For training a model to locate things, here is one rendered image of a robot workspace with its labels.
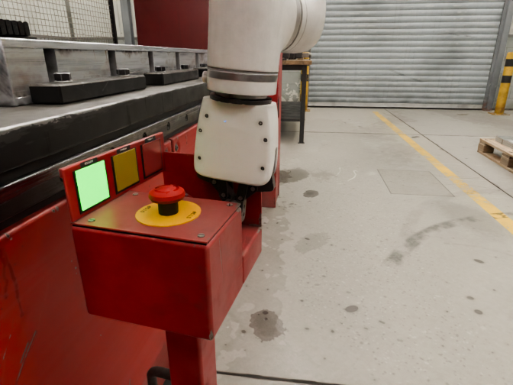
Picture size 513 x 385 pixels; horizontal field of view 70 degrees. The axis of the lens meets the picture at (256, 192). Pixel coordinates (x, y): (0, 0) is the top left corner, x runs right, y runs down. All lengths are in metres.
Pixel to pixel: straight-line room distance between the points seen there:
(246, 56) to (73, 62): 0.44
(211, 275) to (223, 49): 0.24
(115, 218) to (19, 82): 0.32
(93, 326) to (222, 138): 0.37
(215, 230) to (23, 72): 0.43
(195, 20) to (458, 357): 2.04
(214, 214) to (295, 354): 0.99
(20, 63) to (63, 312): 0.37
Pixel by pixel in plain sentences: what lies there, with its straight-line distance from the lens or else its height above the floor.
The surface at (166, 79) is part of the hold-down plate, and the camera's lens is 1.02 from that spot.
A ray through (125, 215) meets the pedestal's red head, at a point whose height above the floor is 0.78.
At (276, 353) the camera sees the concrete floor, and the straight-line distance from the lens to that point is 1.35.
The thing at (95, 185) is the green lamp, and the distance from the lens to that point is 0.45.
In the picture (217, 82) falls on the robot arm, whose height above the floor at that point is 0.92.
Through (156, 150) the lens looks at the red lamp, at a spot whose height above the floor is 0.82.
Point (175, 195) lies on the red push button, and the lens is 0.40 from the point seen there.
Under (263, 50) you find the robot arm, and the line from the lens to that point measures 0.42.
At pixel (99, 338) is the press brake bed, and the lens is 0.68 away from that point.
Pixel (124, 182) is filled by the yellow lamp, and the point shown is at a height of 0.80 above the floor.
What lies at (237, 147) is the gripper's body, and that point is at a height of 0.84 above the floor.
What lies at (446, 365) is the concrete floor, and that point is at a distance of 1.45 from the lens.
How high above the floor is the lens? 0.95
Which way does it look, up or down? 21 degrees down
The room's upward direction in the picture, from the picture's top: straight up
